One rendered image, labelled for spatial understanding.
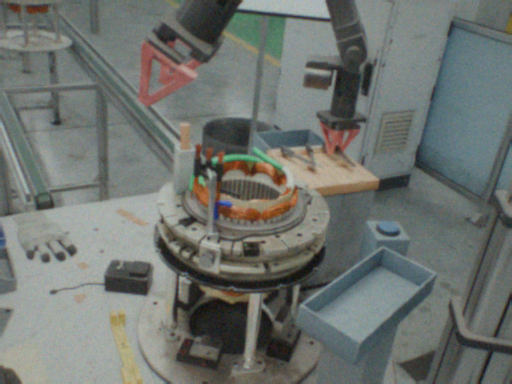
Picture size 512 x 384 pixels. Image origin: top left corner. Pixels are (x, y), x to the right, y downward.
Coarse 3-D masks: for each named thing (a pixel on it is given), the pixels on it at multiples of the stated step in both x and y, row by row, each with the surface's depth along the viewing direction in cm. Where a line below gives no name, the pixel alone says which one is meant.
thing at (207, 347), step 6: (204, 336) 108; (210, 336) 108; (198, 342) 108; (204, 342) 107; (210, 342) 107; (216, 342) 107; (222, 342) 109; (192, 348) 106; (198, 348) 106; (204, 348) 106; (210, 348) 106; (216, 348) 106; (192, 354) 106; (198, 354) 106; (204, 354) 105; (210, 354) 105; (216, 354) 106; (216, 360) 106
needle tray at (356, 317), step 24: (360, 264) 96; (384, 264) 102; (408, 264) 99; (336, 288) 92; (360, 288) 96; (384, 288) 97; (408, 288) 98; (432, 288) 97; (312, 312) 83; (336, 312) 90; (360, 312) 90; (384, 312) 91; (408, 312) 91; (312, 336) 84; (336, 336) 81; (360, 336) 85; (384, 336) 86; (336, 360) 93; (360, 360) 89; (384, 360) 97
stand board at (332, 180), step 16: (288, 160) 130; (320, 160) 132; (336, 160) 133; (352, 160) 134; (304, 176) 123; (320, 176) 124; (336, 176) 125; (352, 176) 126; (368, 176) 127; (320, 192) 120; (336, 192) 122
